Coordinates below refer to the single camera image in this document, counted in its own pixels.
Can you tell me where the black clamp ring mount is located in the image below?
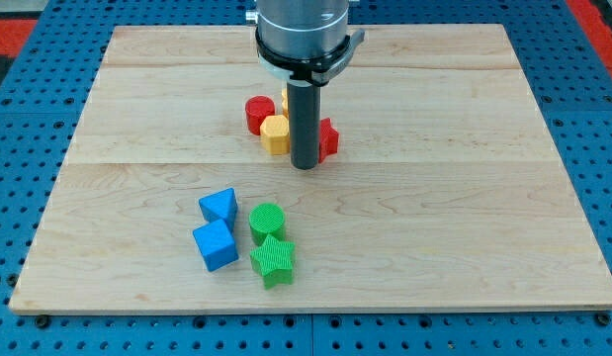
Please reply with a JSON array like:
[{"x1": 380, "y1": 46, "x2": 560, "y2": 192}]
[{"x1": 255, "y1": 28, "x2": 365, "y2": 87}]

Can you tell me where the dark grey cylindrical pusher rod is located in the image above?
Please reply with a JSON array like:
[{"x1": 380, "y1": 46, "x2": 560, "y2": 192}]
[{"x1": 287, "y1": 83, "x2": 320, "y2": 170}]

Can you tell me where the green cylinder block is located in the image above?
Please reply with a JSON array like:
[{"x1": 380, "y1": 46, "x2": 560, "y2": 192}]
[{"x1": 248, "y1": 203, "x2": 286, "y2": 246}]

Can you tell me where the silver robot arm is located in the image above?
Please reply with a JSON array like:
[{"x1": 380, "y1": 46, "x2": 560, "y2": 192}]
[{"x1": 255, "y1": 0, "x2": 365, "y2": 170}]

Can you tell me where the red star block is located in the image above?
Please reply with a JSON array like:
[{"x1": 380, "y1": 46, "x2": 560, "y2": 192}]
[{"x1": 318, "y1": 118, "x2": 339, "y2": 163}]

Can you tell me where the green star block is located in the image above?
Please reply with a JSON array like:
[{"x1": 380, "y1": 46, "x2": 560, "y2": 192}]
[{"x1": 250, "y1": 234, "x2": 296, "y2": 290}]

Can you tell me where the yellow block behind rod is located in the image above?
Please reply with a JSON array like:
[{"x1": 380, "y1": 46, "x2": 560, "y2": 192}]
[{"x1": 281, "y1": 88, "x2": 290, "y2": 119}]

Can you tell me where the yellow hexagon block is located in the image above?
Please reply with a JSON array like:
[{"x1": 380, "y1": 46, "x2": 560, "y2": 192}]
[{"x1": 260, "y1": 115, "x2": 290, "y2": 155}]

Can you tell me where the red cylinder block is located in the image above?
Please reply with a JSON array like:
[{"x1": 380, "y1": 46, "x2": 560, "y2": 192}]
[{"x1": 244, "y1": 96, "x2": 275, "y2": 135}]

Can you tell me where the blue triangle block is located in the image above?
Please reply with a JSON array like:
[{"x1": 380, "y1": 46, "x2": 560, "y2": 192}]
[{"x1": 198, "y1": 188, "x2": 238, "y2": 231}]

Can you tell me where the blue cube block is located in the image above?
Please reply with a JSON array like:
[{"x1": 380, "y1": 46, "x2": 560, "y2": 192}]
[{"x1": 192, "y1": 220, "x2": 239, "y2": 272}]

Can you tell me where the wooden board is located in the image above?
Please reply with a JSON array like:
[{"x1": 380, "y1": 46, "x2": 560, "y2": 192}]
[{"x1": 9, "y1": 24, "x2": 612, "y2": 315}]

